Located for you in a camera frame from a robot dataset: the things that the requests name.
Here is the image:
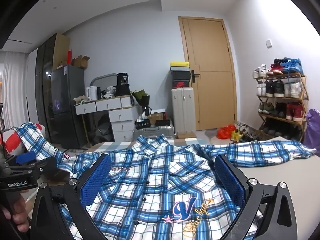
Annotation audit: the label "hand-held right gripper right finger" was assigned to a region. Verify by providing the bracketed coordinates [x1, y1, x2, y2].
[214, 154, 298, 240]

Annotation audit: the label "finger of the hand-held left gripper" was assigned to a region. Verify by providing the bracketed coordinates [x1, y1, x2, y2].
[36, 156, 72, 180]
[4, 151, 37, 167]

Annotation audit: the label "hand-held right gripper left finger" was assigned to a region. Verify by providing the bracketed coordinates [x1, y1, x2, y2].
[30, 154, 113, 240]

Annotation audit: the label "blue plaid shirt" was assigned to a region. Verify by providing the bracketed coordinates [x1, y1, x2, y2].
[14, 122, 317, 240]

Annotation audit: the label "person's left hand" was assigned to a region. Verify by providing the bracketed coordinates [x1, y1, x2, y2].
[9, 191, 32, 227]

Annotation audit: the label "red and white plush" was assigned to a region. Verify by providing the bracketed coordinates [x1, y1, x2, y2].
[0, 123, 44, 155]

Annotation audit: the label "yellow toy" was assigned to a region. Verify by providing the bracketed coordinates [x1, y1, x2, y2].
[230, 129, 244, 142]

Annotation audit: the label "red plastic bag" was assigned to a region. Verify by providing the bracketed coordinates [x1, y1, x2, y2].
[217, 124, 237, 139]

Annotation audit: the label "black backpack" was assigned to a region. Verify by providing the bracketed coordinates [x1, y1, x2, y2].
[96, 116, 114, 142]

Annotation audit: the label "white desk with drawers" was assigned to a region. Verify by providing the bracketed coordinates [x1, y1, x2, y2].
[74, 95, 139, 142]

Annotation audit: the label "white curtain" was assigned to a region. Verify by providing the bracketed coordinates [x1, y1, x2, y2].
[0, 50, 38, 130]

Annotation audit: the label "dark grey refrigerator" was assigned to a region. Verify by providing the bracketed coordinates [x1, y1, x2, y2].
[50, 64, 88, 148]

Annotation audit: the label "silver suitcase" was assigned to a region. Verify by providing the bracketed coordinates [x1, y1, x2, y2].
[133, 125, 175, 140]

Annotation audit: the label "white upright suitcase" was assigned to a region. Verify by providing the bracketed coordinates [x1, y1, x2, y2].
[171, 87, 197, 135]

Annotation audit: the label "white electric kettle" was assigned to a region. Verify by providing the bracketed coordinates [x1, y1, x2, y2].
[86, 86, 97, 101]

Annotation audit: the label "brown cardboard box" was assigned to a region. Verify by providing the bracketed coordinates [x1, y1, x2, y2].
[149, 112, 165, 125]

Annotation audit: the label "dark glass wardrobe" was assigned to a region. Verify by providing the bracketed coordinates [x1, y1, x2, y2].
[35, 33, 70, 143]

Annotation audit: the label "black wrapped bouquet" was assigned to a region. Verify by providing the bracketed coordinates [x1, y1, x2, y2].
[132, 89, 150, 117]

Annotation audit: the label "purple bag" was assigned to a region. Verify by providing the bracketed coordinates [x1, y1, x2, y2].
[304, 109, 320, 153]

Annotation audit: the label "black bag with white label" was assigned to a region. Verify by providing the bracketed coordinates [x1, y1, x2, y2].
[114, 72, 131, 96]

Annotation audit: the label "wooden door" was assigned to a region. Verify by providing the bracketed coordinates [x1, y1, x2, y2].
[178, 16, 237, 132]

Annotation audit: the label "grey curved chair back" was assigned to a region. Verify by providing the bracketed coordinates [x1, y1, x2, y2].
[89, 73, 118, 98]

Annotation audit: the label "black shoe box red logo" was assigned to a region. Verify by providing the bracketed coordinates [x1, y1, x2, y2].
[172, 79, 190, 89]

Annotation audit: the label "wooden shoe rack with shoes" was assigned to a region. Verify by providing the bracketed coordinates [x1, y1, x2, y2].
[252, 57, 308, 140]

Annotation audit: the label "open cardboard boxes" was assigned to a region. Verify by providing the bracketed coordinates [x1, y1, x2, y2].
[72, 55, 91, 69]

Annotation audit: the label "plain black shoe box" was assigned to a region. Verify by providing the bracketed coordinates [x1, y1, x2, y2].
[171, 70, 190, 80]

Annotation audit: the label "yellow-lidded shoe box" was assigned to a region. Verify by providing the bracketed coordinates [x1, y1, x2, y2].
[170, 62, 190, 72]

